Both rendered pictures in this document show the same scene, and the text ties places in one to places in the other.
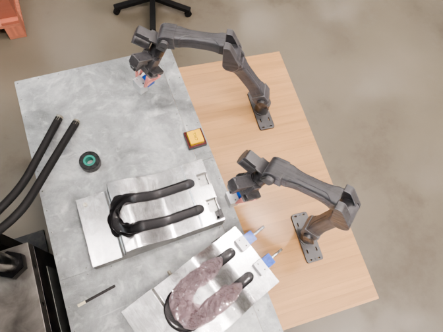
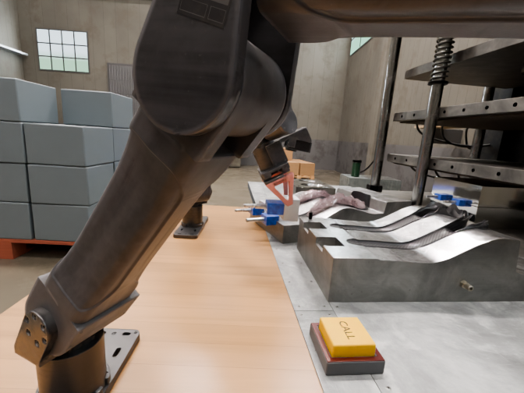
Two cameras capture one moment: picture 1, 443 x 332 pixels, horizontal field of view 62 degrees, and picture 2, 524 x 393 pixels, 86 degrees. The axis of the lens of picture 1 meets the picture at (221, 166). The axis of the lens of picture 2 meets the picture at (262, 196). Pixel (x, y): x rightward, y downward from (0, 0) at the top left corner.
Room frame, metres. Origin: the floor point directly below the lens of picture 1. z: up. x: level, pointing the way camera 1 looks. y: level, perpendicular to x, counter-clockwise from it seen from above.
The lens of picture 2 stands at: (1.06, 0.21, 1.10)
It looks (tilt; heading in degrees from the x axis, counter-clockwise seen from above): 12 degrees down; 211
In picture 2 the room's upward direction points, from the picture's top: 4 degrees clockwise
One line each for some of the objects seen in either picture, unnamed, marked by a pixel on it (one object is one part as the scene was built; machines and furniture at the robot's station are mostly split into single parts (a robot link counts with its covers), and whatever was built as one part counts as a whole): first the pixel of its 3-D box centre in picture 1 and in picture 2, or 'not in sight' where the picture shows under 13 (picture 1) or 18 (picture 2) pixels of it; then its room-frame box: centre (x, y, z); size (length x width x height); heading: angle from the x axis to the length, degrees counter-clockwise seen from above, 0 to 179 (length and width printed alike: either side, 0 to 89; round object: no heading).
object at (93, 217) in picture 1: (150, 210); (414, 245); (0.32, 0.20, 0.87); 0.50 x 0.26 x 0.14; 128
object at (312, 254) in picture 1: (309, 235); (192, 215); (0.42, -0.42, 0.84); 0.20 x 0.07 x 0.08; 33
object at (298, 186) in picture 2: not in sight; (311, 191); (-0.31, -0.31, 0.84); 0.20 x 0.15 x 0.07; 128
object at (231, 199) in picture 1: (243, 194); (270, 207); (0.47, -0.11, 0.93); 0.13 x 0.05 x 0.05; 128
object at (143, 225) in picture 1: (155, 208); (408, 223); (0.32, 0.18, 0.92); 0.35 x 0.16 x 0.09; 128
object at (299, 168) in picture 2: not in sight; (292, 163); (-6.17, -3.16, 0.41); 1.40 x 1.07 x 0.81; 33
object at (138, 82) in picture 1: (149, 79); not in sight; (0.83, 0.39, 0.93); 0.13 x 0.05 x 0.05; 149
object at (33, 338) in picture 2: (263, 98); (77, 313); (0.93, -0.08, 0.90); 0.09 x 0.06 x 0.06; 8
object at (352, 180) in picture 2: not in sight; (371, 177); (-4.71, -0.78, 0.46); 0.99 x 0.76 x 0.92; 123
